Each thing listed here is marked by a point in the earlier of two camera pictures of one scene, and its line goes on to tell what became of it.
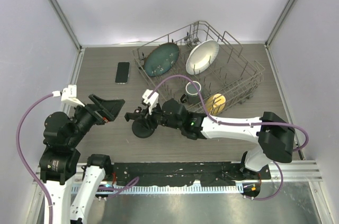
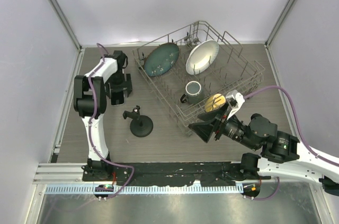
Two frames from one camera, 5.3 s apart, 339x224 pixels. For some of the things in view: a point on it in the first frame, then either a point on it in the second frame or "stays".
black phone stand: [141, 127] stays
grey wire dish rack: [202, 65] stays
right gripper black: [145, 113] -> [203, 130]
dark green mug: [192, 93] stays
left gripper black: [103, 109] -> [125, 86]
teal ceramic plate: [161, 59] stays
